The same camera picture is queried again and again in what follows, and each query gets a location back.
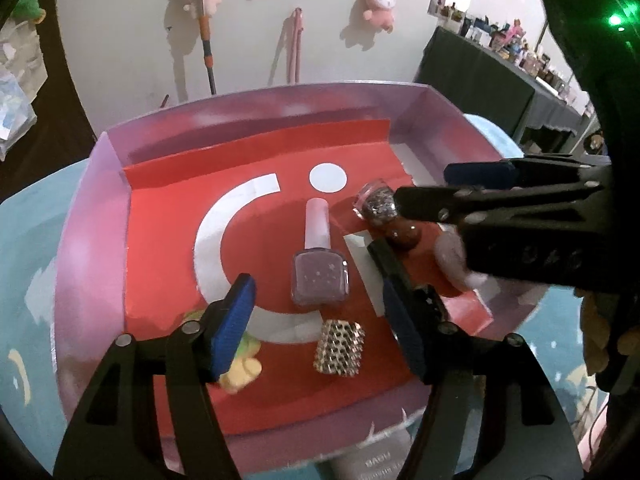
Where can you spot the dark brown wooden door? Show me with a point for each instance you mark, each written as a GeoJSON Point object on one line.
{"type": "Point", "coordinates": [62, 134]}

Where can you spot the dark cloth covered side table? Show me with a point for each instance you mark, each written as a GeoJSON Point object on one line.
{"type": "Point", "coordinates": [479, 82]}

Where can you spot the pink plush cow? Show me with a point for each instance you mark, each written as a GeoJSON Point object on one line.
{"type": "Point", "coordinates": [380, 14]}

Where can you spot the green capybara figurine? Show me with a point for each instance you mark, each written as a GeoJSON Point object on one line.
{"type": "Point", "coordinates": [244, 369]}

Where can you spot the dark red nail polish bottle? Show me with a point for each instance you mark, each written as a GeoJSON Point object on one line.
{"type": "Point", "coordinates": [375, 205]}

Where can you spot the teal patterned table mat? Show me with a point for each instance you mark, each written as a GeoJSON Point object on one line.
{"type": "Point", "coordinates": [32, 222]}

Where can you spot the green plush toy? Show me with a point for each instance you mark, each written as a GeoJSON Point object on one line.
{"type": "Point", "coordinates": [28, 10]}

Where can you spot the beige hanging organizer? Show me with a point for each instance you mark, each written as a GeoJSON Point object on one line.
{"type": "Point", "coordinates": [22, 56]}

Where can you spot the pink round Melody case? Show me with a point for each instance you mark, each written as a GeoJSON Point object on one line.
{"type": "Point", "coordinates": [450, 256]}

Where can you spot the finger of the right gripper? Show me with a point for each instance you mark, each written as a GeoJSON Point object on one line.
{"type": "Point", "coordinates": [580, 201]}
{"type": "Point", "coordinates": [530, 170]}

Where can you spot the lilac nail polish bottle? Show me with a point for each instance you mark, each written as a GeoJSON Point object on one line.
{"type": "Point", "coordinates": [319, 274]}

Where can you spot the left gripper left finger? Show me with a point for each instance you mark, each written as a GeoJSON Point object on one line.
{"type": "Point", "coordinates": [146, 412]}

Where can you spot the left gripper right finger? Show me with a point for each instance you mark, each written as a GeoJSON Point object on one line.
{"type": "Point", "coordinates": [491, 412]}

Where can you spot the pink cardboard box tray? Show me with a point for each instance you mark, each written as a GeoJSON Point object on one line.
{"type": "Point", "coordinates": [427, 133]}

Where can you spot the orange grey mop pole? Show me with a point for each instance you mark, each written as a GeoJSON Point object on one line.
{"type": "Point", "coordinates": [203, 25]}

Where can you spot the white plastic bag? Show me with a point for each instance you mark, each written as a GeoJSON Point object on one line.
{"type": "Point", "coordinates": [16, 113]}

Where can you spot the grey earbuds case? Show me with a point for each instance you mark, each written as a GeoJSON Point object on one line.
{"type": "Point", "coordinates": [379, 460]}

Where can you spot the red Miniso paper liner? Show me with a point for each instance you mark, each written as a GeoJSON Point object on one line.
{"type": "Point", "coordinates": [201, 218]}

